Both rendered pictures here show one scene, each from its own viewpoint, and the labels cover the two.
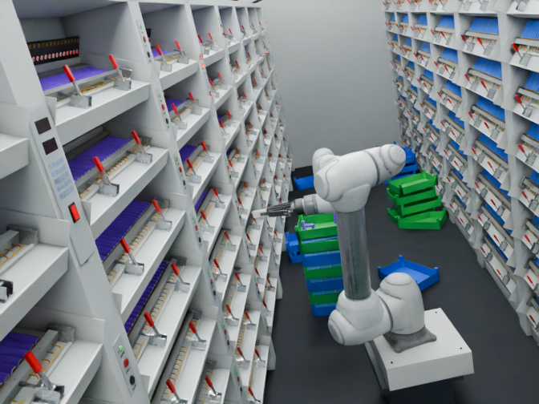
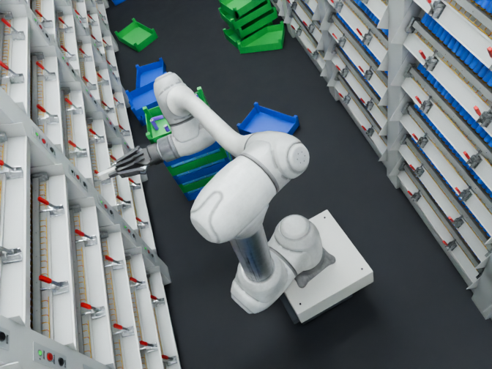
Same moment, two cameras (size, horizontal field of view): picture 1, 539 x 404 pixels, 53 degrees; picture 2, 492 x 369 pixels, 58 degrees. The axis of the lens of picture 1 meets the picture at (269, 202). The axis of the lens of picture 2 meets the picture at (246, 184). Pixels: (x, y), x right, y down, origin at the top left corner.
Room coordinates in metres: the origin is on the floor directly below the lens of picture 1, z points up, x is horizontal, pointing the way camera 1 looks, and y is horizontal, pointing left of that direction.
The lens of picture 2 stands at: (1.11, -0.24, 1.92)
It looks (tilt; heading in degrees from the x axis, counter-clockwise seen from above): 52 degrees down; 353
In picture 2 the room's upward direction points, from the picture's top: 24 degrees counter-clockwise
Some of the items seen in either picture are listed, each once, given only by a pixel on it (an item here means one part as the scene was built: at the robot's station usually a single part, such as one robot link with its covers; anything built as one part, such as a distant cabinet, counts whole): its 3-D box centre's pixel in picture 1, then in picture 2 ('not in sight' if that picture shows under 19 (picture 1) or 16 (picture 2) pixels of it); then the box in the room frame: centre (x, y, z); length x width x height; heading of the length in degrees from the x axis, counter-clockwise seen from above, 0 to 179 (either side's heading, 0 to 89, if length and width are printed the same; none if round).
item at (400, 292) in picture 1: (399, 300); (296, 241); (1.87, -0.42, 0.47); 0.18 x 0.16 x 0.22; 109
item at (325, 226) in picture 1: (324, 223); (176, 116); (2.73, -0.27, 0.52); 0.30 x 0.20 x 0.08; 77
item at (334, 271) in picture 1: (332, 261); (194, 148); (2.73, -0.27, 0.28); 0.30 x 0.20 x 0.08; 77
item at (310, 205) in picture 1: (310, 204); (168, 148); (2.27, -0.18, 0.81); 0.09 x 0.06 x 0.09; 172
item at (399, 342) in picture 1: (403, 327); (300, 252); (1.90, -0.43, 0.33); 0.22 x 0.18 x 0.06; 9
